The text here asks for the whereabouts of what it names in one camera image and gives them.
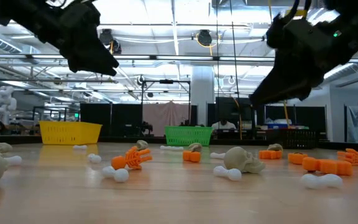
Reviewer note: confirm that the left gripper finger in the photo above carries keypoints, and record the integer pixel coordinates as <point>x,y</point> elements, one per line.
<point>101,57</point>
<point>92,67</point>

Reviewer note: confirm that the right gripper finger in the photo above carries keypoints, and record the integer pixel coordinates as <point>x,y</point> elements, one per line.
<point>284,82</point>
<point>287,97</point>

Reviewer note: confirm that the small white plastic bone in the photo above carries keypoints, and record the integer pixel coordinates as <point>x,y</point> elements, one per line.
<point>80,147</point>
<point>178,148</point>
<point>166,148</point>
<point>228,173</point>
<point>94,158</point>
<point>322,181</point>
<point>13,160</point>
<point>117,174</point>
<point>217,155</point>

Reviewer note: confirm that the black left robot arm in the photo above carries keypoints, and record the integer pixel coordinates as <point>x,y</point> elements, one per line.
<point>17,12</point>

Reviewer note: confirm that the black background robot arm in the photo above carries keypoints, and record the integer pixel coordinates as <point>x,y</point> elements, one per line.
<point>146,127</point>

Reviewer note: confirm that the blue storage bin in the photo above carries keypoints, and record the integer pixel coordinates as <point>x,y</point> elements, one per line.
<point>277,126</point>

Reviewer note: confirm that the black plastic basket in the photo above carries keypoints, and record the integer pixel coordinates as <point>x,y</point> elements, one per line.
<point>291,138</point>

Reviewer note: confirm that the black equipment cabinet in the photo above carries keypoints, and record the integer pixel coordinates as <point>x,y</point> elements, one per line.
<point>232,109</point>

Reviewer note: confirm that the black partition panel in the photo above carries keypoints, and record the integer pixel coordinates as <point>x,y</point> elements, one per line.
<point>117,121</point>

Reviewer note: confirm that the person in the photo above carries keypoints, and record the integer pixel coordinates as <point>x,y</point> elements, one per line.
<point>224,125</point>

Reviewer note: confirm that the yellow plastic basket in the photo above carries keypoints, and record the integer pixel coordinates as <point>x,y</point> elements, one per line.
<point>70,133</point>

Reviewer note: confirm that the long ceiling light strip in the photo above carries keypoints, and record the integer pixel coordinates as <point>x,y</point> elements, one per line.
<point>182,58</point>

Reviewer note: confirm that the white structural column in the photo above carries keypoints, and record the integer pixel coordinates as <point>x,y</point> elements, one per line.
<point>203,93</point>

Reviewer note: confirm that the pink curtain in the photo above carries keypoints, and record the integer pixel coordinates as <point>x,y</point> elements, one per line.
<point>166,115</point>

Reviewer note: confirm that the green skull right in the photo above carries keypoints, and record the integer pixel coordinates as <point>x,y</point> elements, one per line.
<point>141,144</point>

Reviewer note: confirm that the white robot figure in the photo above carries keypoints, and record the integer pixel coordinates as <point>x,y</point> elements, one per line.
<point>3,105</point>

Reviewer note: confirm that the green plastic basket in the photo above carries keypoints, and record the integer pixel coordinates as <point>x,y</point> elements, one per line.
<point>188,136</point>

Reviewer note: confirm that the orange bone centre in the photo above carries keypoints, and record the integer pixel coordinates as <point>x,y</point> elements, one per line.
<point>191,156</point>

